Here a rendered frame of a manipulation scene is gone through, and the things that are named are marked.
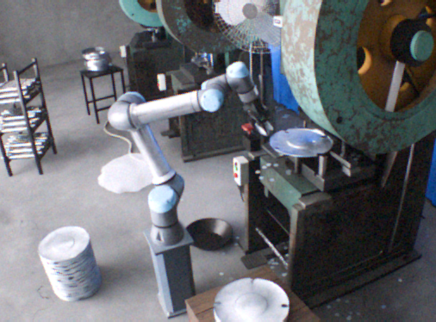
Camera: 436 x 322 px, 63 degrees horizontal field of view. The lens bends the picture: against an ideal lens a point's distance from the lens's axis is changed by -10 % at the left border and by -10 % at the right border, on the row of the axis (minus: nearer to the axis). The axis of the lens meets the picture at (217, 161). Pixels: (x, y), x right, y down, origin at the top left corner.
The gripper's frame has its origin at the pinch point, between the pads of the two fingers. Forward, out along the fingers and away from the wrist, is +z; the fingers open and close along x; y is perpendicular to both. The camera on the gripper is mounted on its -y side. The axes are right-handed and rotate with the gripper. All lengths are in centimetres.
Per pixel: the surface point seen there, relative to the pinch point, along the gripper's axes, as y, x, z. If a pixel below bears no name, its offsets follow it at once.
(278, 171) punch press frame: -0.8, -2.2, 23.3
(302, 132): -7.3, 19.8, 18.3
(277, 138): -7.6, 6.8, 12.3
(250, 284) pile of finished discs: 34, -45, 33
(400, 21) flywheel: 46, 45, -38
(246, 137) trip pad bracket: -30.5, -0.2, 17.4
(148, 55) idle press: -324, 20, 41
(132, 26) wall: -656, 70, 69
